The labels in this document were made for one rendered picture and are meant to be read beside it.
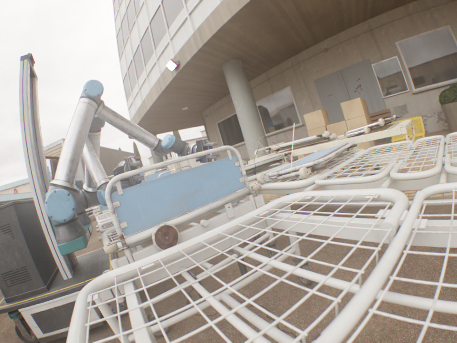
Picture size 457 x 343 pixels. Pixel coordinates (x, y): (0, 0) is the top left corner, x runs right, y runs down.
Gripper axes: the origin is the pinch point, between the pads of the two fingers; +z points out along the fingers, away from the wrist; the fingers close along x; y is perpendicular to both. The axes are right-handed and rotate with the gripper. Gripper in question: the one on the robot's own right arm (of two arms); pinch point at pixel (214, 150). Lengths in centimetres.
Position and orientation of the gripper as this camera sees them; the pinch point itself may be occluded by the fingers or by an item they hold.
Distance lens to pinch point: 114.1
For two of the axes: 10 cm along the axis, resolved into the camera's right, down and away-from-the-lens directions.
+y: -7.6, 2.6, -5.9
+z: 6.2, 0.5, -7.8
